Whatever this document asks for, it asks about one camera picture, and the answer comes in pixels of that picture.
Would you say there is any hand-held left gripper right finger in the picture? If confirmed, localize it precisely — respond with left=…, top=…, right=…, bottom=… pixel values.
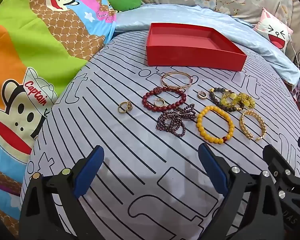
left=198, top=143, right=292, bottom=240

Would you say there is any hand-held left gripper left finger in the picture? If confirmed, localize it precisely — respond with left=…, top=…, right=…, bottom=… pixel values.
left=19, top=145, right=105, bottom=240

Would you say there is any yellow round bead bracelet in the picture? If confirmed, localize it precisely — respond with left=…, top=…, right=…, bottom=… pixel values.
left=196, top=106, right=235, bottom=144

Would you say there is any gold leaf cuff bangle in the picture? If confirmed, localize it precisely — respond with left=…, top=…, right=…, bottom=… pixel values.
left=239, top=110, right=267, bottom=142

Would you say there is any purple bead bracelet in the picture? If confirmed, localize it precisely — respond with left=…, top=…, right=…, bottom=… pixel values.
left=156, top=106, right=197, bottom=138

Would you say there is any dark brown bead bracelet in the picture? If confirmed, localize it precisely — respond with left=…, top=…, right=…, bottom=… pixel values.
left=209, top=87, right=245, bottom=111

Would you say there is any yellow crystal bead bracelet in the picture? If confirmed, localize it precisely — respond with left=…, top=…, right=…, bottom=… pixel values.
left=220, top=92, right=256, bottom=110

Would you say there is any gold ring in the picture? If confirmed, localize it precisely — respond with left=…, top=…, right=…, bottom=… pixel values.
left=118, top=100, right=133, bottom=114

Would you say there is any dark red bead bracelet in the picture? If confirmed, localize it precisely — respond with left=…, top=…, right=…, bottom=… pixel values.
left=142, top=86, right=187, bottom=112

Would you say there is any rose gold bangle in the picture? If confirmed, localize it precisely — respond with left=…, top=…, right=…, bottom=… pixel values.
left=161, top=71, right=192, bottom=89

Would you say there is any red cardboard box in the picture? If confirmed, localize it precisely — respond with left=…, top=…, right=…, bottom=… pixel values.
left=146, top=23, right=248, bottom=72

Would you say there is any grey striped bedsheet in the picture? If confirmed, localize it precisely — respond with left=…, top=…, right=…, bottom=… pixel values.
left=20, top=29, right=300, bottom=240

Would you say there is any laughing cat face pillow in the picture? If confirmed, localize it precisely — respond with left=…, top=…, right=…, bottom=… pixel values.
left=253, top=7, right=294, bottom=53

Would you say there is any cartoon monkey blanket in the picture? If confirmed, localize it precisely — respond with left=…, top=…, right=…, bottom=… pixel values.
left=0, top=0, right=118, bottom=238

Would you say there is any light blue sheet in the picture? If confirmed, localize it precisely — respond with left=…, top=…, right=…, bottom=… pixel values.
left=114, top=3, right=300, bottom=87

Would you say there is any white cable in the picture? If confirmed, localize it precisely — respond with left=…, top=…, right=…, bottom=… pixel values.
left=275, top=0, right=297, bottom=60

